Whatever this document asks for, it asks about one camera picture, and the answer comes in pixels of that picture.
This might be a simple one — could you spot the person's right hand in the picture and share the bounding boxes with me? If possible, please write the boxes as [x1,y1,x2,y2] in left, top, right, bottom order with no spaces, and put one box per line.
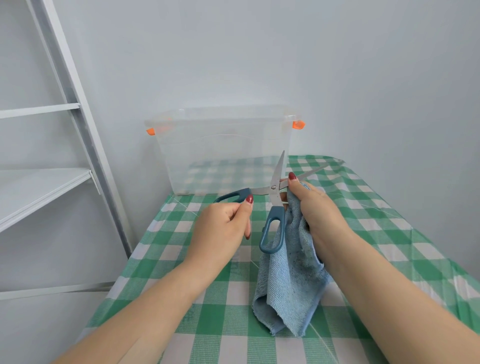
[279,172,357,273]

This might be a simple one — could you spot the person's left hand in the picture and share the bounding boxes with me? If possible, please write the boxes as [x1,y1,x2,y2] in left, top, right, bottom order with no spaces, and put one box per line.
[179,194,255,292]

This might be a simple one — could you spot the blue handled steel scissors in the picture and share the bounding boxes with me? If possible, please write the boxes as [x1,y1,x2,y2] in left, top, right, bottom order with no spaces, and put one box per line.
[213,150,333,255]

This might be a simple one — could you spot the blue microfibre cloth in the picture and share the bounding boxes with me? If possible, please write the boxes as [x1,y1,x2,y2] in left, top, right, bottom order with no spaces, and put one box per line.
[251,181,331,338]

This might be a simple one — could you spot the person's left forearm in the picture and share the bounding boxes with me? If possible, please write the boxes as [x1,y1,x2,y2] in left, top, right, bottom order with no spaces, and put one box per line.
[52,262,222,364]

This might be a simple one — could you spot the person's right forearm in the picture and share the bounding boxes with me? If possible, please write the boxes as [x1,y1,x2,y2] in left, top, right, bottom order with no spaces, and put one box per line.
[326,234,480,364]

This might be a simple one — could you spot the clear plastic storage box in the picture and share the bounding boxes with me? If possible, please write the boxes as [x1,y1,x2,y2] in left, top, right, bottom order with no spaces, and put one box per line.
[144,105,307,196]

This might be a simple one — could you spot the green white checkered tablecloth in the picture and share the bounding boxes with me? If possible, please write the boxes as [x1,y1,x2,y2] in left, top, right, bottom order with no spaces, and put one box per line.
[74,155,480,364]

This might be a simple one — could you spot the white metal shelf rack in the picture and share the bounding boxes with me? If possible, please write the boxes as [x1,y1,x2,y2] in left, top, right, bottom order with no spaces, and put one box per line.
[0,0,134,302]

